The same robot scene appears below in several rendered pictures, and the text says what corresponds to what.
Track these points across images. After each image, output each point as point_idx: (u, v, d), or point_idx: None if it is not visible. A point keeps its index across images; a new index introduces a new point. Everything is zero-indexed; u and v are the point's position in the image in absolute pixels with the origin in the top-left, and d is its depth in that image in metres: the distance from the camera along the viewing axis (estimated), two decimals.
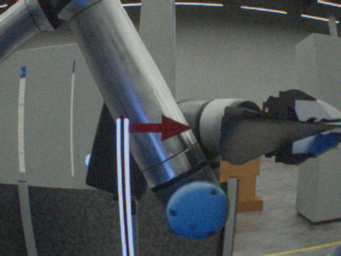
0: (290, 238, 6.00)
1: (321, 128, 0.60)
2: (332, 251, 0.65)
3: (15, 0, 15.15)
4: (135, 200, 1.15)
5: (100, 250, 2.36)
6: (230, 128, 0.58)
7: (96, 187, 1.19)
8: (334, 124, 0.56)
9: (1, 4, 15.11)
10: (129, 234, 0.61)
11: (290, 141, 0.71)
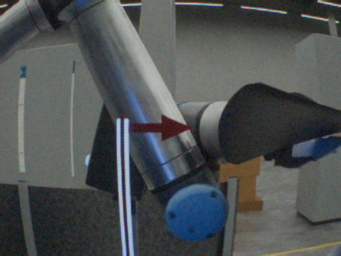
0: (290, 238, 6.00)
1: (321, 117, 0.60)
2: (332, 251, 0.65)
3: (15, 0, 15.15)
4: (135, 200, 1.15)
5: (100, 250, 2.36)
6: (231, 101, 0.58)
7: (96, 187, 1.19)
8: (335, 108, 0.56)
9: (1, 4, 15.11)
10: (129, 234, 0.61)
11: (288, 142, 0.71)
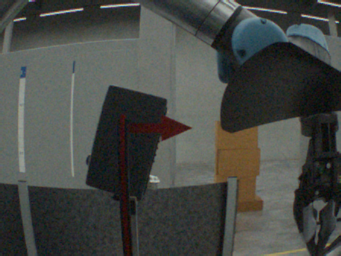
0: (290, 238, 6.00)
1: None
2: (332, 251, 0.65)
3: None
4: (135, 200, 1.15)
5: (100, 250, 2.36)
6: None
7: (96, 187, 1.19)
8: (331, 247, 0.71)
9: None
10: (129, 234, 0.61)
11: None
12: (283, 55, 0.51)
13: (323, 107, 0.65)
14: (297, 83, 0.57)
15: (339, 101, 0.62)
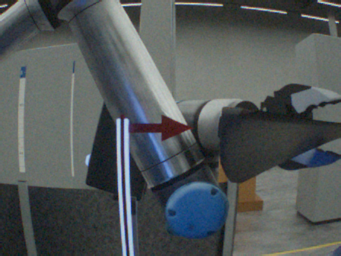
0: (290, 238, 6.00)
1: None
2: (332, 251, 0.65)
3: (15, 0, 15.15)
4: (135, 200, 1.15)
5: (100, 250, 2.36)
6: None
7: (96, 187, 1.19)
8: None
9: (1, 4, 15.11)
10: (129, 234, 0.61)
11: None
12: (256, 123, 0.55)
13: (320, 142, 0.68)
14: (283, 137, 0.61)
15: (333, 135, 0.65)
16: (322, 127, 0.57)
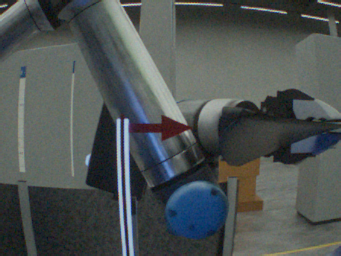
0: (290, 238, 6.00)
1: None
2: (332, 251, 0.65)
3: (15, 0, 15.15)
4: (135, 200, 1.15)
5: (100, 250, 2.36)
6: None
7: (96, 187, 1.19)
8: None
9: (1, 4, 15.11)
10: (129, 234, 0.61)
11: None
12: (257, 122, 0.55)
13: (319, 132, 0.68)
14: (283, 131, 0.61)
15: (333, 128, 0.65)
16: (323, 126, 0.57)
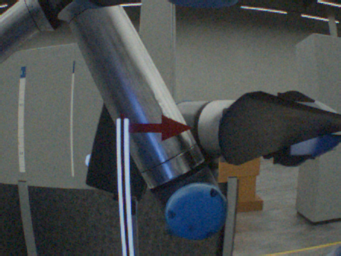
0: (290, 238, 6.00)
1: None
2: (332, 251, 0.65)
3: (15, 0, 15.15)
4: (135, 200, 1.15)
5: (100, 250, 2.36)
6: None
7: (96, 187, 1.19)
8: None
9: (1, 4, 15.11)
10: (129, 234, 0.61)
11: None
12: (257, 103, 0.55)
13: (319, 132, 0.68)
14: (283, 121, 0.61)
15: (332, 127, 0.65)
16: (322, 116, 0.57)
